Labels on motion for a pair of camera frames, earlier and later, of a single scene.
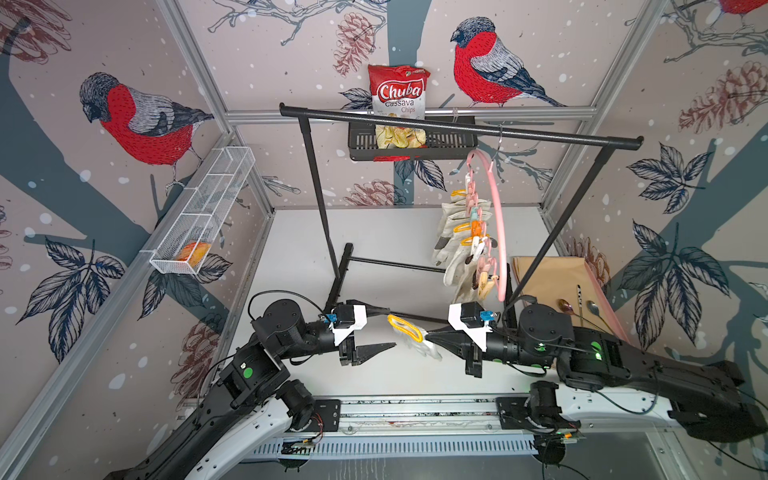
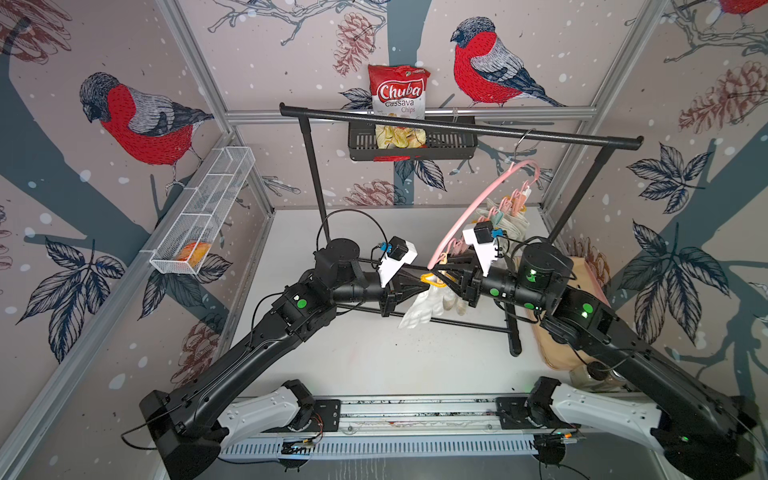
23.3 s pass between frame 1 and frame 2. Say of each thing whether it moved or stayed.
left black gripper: moved
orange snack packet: stayed
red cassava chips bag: stayed
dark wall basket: stayed
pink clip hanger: moved
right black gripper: moved
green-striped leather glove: moved
